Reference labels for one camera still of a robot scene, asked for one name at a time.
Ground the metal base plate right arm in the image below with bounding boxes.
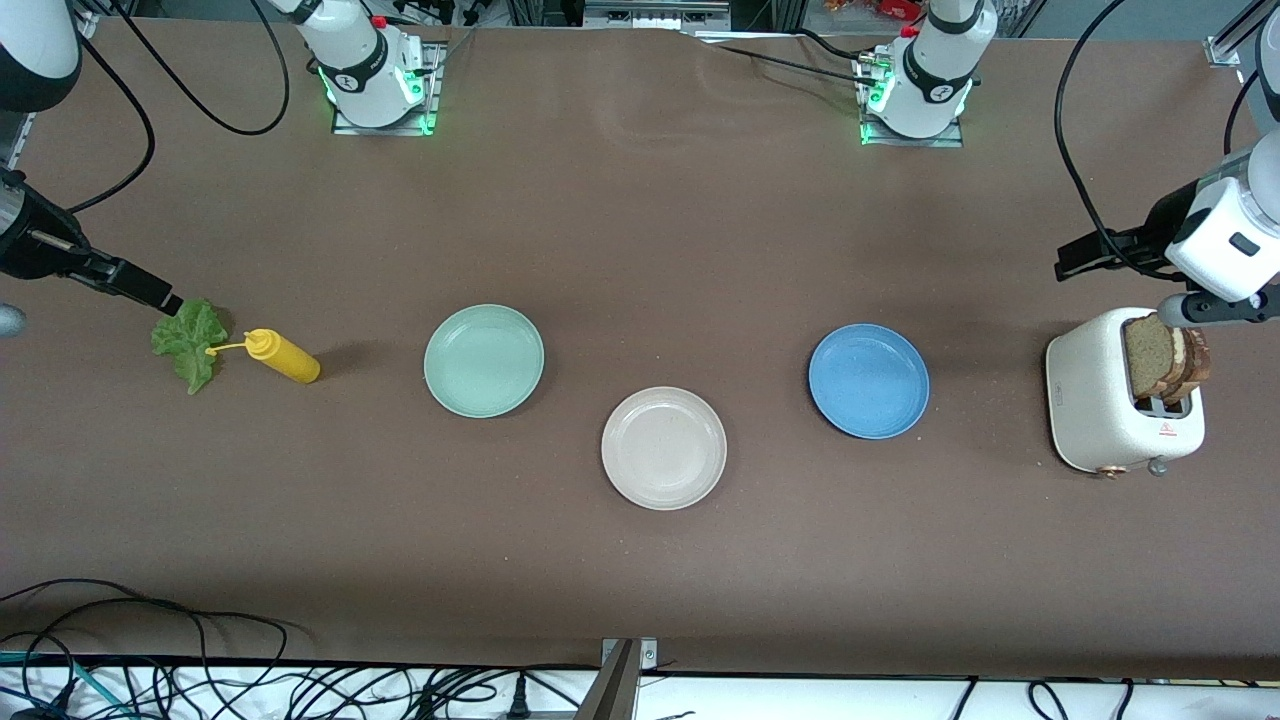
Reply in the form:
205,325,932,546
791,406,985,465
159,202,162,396
330,40,446,137

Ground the aluminium post with bracket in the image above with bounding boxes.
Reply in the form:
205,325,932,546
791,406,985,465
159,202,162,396
575,638,658,720

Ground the black cable at arm base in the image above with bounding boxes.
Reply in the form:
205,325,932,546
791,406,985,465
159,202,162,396
690,28,886,89

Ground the light crust bread slice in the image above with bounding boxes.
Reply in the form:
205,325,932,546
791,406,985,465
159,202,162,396
1122,313,1186,401

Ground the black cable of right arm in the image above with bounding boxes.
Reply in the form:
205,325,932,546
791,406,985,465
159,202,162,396
60,0,291,216

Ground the blue plate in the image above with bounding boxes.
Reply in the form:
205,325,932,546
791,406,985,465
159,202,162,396
808,323,931,440

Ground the teal cable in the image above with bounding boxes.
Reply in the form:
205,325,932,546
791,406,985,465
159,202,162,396
0,650,136,720

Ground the grey device box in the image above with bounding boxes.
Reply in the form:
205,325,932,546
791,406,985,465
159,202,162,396
583,0,731,31

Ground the dark crust bread slice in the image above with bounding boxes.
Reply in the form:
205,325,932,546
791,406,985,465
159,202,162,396
1162,328,1213,406

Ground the beige plate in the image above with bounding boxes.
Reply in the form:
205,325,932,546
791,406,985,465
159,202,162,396
601,386,728,512

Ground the pale green plate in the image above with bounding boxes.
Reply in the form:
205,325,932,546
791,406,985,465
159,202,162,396
423,304,546,419

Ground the metal base plate left arm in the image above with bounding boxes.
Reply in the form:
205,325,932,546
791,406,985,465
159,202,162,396
855,50,966,149

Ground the green lettuce leaf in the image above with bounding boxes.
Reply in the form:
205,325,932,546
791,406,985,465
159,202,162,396
150,297,231,396

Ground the cream white toaster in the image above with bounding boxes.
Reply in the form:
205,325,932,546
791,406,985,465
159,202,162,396
1045,306,1207,479

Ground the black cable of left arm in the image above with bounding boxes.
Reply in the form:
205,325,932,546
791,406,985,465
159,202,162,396
1055,0,1261,281

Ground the yellow mustard squeeze bottle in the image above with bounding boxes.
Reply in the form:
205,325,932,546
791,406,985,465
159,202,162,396
205,328,322,385

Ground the black looping cable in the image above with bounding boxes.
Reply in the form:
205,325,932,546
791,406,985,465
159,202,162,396
0,578,316,720

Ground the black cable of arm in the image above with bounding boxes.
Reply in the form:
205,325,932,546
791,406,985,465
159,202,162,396
60,0,291,216
1055,0,1261,281

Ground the red packet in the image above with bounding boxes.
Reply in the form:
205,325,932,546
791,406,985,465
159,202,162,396
825,0,923,21

